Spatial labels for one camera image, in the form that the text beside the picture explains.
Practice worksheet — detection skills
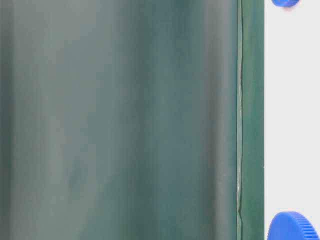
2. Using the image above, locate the blue gear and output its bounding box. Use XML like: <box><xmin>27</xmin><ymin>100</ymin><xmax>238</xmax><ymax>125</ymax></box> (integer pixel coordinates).
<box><xmin>272</xmin><ymin>0</ymin><xmax>299</xmax><ymax>8</ymax></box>
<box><xmin>267</xmin><ymin>211</ymin><xmax>320</xmax><ymax>240</ymax></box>

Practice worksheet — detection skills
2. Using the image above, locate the green table cloth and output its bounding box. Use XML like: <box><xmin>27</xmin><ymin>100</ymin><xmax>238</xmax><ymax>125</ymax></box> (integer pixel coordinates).
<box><xmin>0</xmin><ymin>0</ymin><xmax>265</xmax><ymax>240</ymax></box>

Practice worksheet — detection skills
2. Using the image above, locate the white rectangular board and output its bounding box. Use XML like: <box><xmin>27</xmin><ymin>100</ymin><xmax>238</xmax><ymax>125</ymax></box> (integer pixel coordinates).
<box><xmin>264</xmin><ymin>0</ymin><xmax>320</xmax><ymax>230</ymax></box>

